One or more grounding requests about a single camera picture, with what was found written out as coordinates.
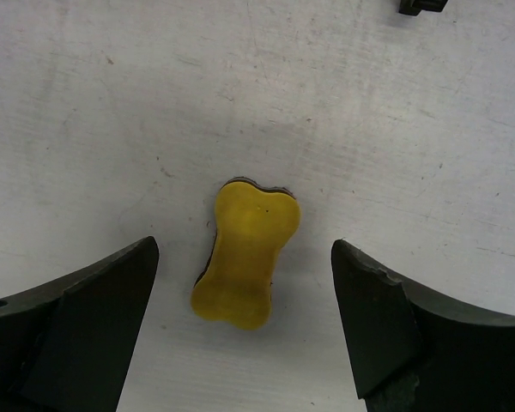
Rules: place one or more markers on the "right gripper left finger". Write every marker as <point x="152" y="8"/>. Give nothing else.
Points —
<point x="66" y="345"/>

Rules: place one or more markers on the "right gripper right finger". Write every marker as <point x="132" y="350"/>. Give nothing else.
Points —
<point x="412" y="348"/>

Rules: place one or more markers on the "yellow bone-shaped eraser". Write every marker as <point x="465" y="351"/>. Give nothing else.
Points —
<point x="252" y="225"/>

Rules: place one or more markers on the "metal wire whiteboard stand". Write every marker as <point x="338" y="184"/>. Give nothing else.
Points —
<point x="415" y="7"/>

